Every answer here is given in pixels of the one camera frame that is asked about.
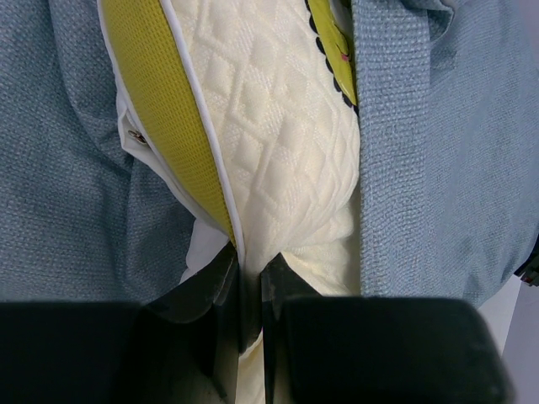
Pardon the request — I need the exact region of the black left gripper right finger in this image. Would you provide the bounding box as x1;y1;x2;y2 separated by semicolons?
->
261;256;515;403

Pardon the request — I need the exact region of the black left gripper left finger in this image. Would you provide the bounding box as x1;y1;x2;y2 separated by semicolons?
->
1;246;240;403

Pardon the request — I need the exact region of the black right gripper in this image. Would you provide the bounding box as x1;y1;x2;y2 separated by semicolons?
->
514;238;539;286

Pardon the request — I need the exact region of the blue striped pillowcase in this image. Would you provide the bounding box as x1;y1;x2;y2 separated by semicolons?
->
1;1;538;305

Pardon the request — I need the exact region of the cream yellow quilted pillow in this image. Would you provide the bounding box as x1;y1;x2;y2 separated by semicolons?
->
98;1;360;403

